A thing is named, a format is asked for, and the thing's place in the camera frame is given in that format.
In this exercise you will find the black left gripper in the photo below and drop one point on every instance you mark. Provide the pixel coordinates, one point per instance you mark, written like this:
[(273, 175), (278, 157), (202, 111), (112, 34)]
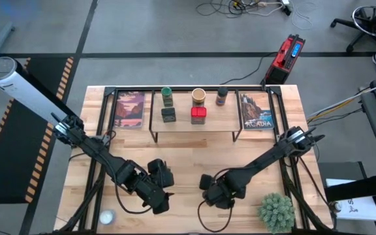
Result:
[(155, 192)]

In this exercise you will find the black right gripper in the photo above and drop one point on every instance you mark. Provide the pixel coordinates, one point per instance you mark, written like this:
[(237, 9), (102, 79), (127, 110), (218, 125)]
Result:
[(219, 196)]

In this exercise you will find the dark green spice tin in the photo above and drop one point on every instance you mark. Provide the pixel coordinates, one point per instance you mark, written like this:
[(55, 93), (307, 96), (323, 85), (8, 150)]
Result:
[(168, 115)]

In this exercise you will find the red-lid smoked paprika tin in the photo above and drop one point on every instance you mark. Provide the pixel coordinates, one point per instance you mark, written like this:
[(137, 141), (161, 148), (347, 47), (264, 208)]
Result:
[(198, 115)]

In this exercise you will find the green-lid oregano glass jar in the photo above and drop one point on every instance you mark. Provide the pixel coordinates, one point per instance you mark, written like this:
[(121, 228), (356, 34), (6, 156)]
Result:
[(167, 96)]

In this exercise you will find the black-lid orange spice bottle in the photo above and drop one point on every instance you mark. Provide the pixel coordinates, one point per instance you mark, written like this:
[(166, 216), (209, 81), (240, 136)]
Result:
[(221, 95)]

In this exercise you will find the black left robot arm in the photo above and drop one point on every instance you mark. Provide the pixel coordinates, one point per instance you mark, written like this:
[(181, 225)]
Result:
[(100, 153)]

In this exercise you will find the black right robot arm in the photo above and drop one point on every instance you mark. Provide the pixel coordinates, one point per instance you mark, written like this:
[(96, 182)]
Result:
[(273, 153)]

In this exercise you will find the wooden shelf with black legs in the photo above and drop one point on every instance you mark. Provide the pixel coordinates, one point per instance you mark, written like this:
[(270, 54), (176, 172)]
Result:
[(220, 122)]

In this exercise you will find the green artificial succulent plant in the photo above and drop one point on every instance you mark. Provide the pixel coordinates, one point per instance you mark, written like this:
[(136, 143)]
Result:
[(276, 213)]

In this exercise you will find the Acadia poster book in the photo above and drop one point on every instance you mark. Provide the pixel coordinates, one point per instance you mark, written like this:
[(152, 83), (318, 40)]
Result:
[(256, 111)]

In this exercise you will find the sunset landscape poster book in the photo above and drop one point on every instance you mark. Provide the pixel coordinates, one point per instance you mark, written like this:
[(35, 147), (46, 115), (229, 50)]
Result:
[(129, 109)]

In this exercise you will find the tan-lid brown spice jar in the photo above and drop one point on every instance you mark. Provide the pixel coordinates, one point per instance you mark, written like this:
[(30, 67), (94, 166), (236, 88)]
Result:
[(198, 97)]

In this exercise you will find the black padded bar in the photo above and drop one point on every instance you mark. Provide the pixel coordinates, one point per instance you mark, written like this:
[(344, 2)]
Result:
[(361, 189)]

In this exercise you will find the white printed paper sheet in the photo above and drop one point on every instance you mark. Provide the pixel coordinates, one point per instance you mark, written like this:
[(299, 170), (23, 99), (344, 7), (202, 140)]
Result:
[(361, 209)]

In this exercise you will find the red portable power station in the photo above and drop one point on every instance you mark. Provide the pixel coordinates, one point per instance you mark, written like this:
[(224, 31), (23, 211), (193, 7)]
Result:
[(284, 62)]

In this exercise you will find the black hazard-striped floor mat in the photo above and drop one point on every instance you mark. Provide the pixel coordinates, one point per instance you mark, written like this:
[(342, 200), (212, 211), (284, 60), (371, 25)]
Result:
[(11, 169)]

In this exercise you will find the white tower fan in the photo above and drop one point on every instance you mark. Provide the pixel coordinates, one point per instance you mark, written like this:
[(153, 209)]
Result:
[(25, 91)]

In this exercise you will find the black office chair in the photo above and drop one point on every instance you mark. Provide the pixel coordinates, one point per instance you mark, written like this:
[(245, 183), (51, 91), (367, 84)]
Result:
[(374, 20)]

